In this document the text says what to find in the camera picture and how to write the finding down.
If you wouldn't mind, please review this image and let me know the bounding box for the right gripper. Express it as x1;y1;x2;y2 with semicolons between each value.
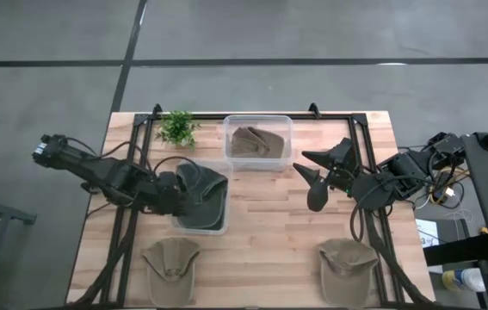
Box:
292;137;361;214

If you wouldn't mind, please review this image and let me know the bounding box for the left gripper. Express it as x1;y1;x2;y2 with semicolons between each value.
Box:
139;170;191;217

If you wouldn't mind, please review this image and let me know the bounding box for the tan baseball cap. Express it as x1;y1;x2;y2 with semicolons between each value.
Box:
230;126;287;159
141;236;201;308
317;238;380;308

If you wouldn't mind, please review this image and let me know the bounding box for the large clear plastic bin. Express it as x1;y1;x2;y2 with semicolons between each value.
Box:
170;157;232;236

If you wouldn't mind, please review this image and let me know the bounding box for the small clear plastic bin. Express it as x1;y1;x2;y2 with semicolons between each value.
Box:
222;114;294;172

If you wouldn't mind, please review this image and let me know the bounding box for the small green potted plant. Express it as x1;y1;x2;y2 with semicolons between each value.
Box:
155;109;201;149

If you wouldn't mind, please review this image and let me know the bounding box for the white paper sheet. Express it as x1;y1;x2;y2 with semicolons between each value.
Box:
415;218;442;249

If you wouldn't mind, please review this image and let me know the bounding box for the black power strip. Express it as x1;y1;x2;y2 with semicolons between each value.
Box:
426;167;471;210

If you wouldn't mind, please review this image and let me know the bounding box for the white plastic bottle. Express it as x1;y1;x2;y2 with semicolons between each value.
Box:
441;267;486;294

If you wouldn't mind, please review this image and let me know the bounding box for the black aluminium table frame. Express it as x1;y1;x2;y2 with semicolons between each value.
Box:
69;102;442;310

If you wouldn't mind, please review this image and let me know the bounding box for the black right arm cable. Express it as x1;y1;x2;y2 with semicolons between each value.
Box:
349;171;400;244

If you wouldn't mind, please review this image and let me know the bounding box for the grey metal table frame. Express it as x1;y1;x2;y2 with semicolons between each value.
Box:
0;170;38;310

